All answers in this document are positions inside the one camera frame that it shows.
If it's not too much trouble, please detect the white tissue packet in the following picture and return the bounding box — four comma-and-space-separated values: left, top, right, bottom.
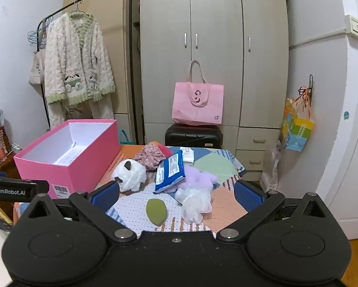
179, 146, 195, 164

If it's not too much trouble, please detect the pink cardboard box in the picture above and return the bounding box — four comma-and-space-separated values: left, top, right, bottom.
14, 119, 121, 199

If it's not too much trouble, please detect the bunch of wire hangers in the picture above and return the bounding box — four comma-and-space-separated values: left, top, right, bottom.
28, 18, 52, 47

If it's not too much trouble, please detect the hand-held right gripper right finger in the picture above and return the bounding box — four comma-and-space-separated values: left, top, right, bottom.
216, 179, 330, 243

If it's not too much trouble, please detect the teal bag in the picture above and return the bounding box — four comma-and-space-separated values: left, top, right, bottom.
119, 129, 136, 145

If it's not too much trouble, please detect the purple plush toy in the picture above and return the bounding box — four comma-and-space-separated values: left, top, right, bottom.
164, 165, 218, 193

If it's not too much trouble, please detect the blue wet wipes packet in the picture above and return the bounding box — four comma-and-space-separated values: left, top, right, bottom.
154, 149, 187, 193

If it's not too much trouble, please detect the white light switch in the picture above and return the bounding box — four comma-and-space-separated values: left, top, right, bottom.
345, 14, 358, 40

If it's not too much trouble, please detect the pink tote bag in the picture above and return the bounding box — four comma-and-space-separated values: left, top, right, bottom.
172, 60, 224, 125

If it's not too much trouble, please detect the clear plastic bag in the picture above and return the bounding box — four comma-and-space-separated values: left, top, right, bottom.
261, 140, 284, 192

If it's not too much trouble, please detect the beige cabinet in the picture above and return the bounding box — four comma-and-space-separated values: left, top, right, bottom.
63, 0, 142, 145

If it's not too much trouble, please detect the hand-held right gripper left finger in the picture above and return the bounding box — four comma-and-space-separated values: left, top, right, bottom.
23, 180, 137, 243

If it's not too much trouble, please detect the colourful paper bag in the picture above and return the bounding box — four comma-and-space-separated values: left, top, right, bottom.
281, 97, 315, 152

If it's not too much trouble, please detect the white mesh bath puff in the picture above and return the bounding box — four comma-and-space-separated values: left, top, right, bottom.
174, 185, 213, 225

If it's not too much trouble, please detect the pink floral cloth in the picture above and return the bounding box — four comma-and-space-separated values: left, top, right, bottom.
133, 143, 173, 171

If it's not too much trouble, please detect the grey wardrobe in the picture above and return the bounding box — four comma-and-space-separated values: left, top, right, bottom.
139, 0, 290, 183

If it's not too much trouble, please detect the green makeup sponge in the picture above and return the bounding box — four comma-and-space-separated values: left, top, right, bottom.
145, 199, 168, 226

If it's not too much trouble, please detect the orange ribbon bundle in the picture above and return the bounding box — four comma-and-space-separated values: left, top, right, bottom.
298, 86, 314, 108

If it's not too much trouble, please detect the black suitcase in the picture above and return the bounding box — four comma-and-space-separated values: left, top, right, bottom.
165, 122, 224, 149

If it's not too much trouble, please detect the white fuzzy cardigan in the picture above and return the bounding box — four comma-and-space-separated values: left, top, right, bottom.
44, 12, 116, 126

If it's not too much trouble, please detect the white plush sheep toy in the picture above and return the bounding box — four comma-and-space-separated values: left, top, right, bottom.
111, 159, 147, 193

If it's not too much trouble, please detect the white paper sheet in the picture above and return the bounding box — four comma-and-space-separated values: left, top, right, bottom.
53, 143, 87, 166

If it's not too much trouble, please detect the cream canvas tote bag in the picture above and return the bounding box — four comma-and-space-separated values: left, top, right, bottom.
28, 31, 48, 85

